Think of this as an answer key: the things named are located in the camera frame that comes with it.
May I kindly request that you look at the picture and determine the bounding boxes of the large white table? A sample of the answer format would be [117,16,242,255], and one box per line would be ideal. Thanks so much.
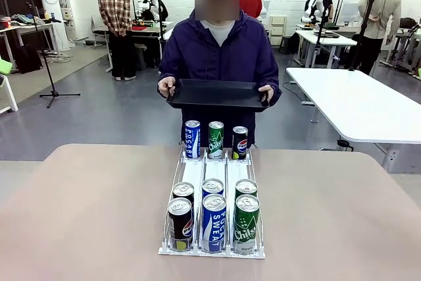
[285,66,421,174]

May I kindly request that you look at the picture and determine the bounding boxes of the black Pepsi can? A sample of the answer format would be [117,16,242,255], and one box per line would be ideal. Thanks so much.
[167,197,194,251]
[232,126,249,161]
[172,182,195,208]

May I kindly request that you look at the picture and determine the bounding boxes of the black microphone stand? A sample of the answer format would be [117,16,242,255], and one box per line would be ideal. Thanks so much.
[26,1,82,109]

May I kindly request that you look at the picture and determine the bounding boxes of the white table leg frame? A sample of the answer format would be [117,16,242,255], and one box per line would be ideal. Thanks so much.
[0,75,20,113]

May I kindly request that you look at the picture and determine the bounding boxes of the man in beige jacket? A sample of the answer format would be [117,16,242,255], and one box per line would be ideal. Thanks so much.
[357,0,403,76]

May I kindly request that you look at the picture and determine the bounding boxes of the green Chilsung cider can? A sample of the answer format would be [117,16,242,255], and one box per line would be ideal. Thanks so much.
[208,121,225,160]
[234,194,261,255]
[234,178,259,198]

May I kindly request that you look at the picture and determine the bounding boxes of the person's right forearm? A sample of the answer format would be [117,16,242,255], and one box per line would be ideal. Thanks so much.
[158,59,182,82]

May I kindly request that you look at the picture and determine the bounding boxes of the black camera stand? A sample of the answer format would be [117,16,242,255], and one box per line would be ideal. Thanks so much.
[310,0,347,68]

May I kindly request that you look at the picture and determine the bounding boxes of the person's right hand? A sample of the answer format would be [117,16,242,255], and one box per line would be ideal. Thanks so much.
[157,76,178,98]

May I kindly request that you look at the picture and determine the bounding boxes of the black plastic serving tray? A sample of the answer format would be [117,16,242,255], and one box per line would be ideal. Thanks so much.
[165,78,270,110]

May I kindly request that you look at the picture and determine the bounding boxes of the black bag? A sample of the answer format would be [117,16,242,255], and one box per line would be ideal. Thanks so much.
[14,43,44,74]

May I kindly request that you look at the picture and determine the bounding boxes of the grey work table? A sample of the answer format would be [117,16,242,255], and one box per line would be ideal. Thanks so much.
[105,20,174,73]

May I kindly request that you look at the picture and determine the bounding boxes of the pile of clothes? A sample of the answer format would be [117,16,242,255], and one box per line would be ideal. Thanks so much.
[11,13,47,27]

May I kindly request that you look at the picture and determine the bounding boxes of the white table with clutter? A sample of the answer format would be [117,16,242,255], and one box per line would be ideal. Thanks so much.
[0,21,62,68]

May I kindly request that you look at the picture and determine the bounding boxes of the person's left hand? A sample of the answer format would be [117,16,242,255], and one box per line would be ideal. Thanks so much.
[257,84,276,106]

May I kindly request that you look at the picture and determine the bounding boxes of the white can dispenser rack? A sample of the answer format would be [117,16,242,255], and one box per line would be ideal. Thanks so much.
[158,147,266,259]

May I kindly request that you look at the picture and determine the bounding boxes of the black pole stand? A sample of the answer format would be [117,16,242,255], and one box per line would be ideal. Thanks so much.
[156,0,166,61]

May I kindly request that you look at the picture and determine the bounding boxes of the person's left forearm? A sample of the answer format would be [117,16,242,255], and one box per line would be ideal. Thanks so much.
[259,62,282,97]

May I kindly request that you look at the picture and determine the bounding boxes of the person in black shirt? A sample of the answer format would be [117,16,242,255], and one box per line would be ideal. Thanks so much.
[304,0,335,25]

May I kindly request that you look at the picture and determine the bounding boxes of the blue Pocari Sweat can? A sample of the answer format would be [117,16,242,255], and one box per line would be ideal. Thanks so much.
[201,193,228,253]
[201,178,225,198]
[185,120,201,159]

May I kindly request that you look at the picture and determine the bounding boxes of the person in purple jacket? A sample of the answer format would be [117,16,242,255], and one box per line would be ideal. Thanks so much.
[157,0,282,149]

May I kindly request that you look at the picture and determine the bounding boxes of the long white table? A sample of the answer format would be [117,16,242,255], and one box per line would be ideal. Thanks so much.
[294,29,358,68]

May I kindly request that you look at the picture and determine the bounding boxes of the black tripod pole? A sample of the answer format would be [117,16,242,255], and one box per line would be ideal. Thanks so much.
[348,0,379,72]

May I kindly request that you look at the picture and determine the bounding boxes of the white drawer unit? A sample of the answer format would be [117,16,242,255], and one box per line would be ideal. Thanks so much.
[269,14,287,47]

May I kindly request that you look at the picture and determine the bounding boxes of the man in plaid shirt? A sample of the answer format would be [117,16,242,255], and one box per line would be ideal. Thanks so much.
[97,0,136,82]

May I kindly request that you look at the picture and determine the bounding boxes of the black backpack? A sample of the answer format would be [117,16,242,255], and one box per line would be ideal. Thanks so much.
[399,16,419,30]

